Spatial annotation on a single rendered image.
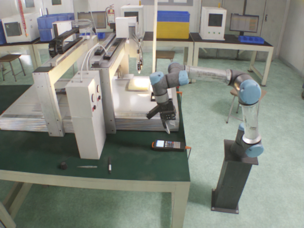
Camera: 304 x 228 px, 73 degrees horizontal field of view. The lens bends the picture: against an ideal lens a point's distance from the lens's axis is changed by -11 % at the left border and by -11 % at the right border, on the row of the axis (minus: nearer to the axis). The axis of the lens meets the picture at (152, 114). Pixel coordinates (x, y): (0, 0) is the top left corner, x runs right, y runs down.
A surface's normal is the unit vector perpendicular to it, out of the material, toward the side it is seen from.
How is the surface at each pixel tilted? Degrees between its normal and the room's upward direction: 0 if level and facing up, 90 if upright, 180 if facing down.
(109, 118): 90
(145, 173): 0
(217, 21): 90
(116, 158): 0
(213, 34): 90
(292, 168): 0
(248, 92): 83
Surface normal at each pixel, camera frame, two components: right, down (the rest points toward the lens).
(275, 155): 0.00, -0.85
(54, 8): -0.04, 0.53
